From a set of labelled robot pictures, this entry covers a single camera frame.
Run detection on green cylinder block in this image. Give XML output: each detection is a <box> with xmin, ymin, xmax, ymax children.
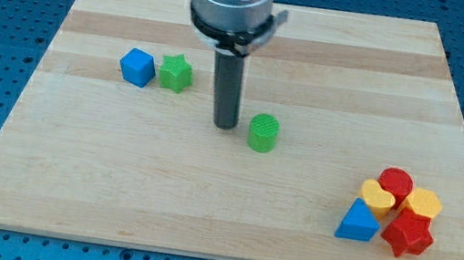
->
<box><xmin>247</xmin><ymin>113</ymin><xmax>280</xmax><ymax>153</ymax></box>

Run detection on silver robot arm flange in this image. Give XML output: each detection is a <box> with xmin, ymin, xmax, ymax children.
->
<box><xmin>190</xmin><ymin>0</ymin><xmax>289</xmax><ymax>57</ymax></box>

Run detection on yellow heart block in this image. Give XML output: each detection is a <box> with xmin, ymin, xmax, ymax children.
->
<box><xmin>359</xmin><ymin>179</ymin><xmax>396</xmax><ymax>220</ymax></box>

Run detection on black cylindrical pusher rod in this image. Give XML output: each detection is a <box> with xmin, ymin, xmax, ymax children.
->
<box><xmin>212</xmin><ymin>51</ymin><xmax>244</xmax><ymax>130</ymax></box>

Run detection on green star block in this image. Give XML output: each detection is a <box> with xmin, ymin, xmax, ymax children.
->
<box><xmin>159</xmin><ymin>54</ymin><xmax>193</xmax><ymax>93</ymax></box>

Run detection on blue cube block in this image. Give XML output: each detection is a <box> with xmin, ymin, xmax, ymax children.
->
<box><xmin>119</xmin><ymin>48</ymin><xmax>156</xmax><ymax>88</ymax></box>

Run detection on wooden board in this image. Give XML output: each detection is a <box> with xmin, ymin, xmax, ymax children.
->
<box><xmin>0</xmin><ymin>0</ymin><xmax>464</xmax><ymax>260</ymax></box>

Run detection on blue triangle block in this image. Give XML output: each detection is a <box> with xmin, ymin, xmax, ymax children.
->
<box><xmin>335</xmin><ymin>198</ymin><xmax>380</xmax><ymax>242</ymax></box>

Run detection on red cylinder block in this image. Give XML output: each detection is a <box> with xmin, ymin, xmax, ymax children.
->
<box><xmin>377</xmin><ymin>167</ymin><xmax>414</xmax><ymax>207</ymax></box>

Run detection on red star block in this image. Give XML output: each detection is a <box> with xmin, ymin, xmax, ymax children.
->
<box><xmin>380</xmin><ymin>209</ymin><xmax>434</xmax><ymax>257</ymax></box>

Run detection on yellow hexagon block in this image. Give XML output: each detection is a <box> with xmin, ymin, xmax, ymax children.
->
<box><xmin>397</xmin><ymin>187</ymin><xmax>443</xmax><ymax>219</ymax></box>

